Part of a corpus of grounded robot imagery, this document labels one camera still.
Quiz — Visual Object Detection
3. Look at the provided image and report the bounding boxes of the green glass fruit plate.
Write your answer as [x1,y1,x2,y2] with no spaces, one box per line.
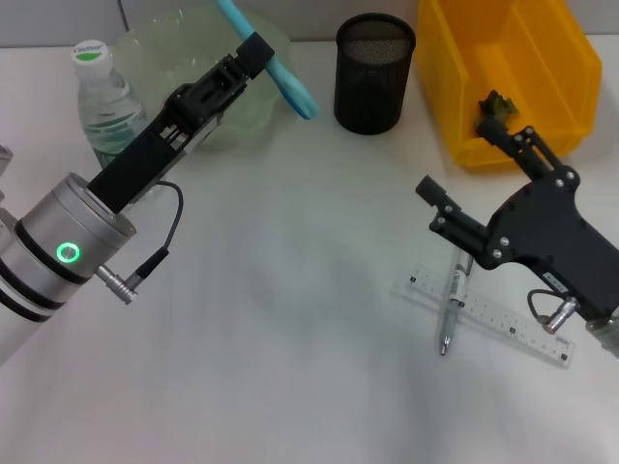
[113,7,291,151]

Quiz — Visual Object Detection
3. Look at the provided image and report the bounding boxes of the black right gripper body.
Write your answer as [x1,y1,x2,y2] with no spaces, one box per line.
[476,166,619,320]

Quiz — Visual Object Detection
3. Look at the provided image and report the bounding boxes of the clear green-label water bottle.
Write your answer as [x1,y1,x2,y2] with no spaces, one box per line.
[71,39,163,204]

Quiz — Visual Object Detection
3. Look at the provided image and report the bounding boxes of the yellow plastic bin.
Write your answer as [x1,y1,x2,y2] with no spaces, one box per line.
[416,0,604,170]

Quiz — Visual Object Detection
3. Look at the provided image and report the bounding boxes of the transparent plastic ruler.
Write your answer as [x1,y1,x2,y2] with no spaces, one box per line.
[391,263,576,369]

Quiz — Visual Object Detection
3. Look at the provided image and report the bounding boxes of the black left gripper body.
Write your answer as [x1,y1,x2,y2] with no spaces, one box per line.
[87,86,221,216]

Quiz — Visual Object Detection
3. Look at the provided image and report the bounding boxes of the silver pen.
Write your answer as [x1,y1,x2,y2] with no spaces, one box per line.
[438,248,475,358]

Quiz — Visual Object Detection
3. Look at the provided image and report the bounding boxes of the black mesh pen holder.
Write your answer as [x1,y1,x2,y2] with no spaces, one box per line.
[333,13,417,135]

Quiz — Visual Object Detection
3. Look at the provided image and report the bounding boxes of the blue teal scissors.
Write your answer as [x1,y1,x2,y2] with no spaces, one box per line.
[215,0,320,122]

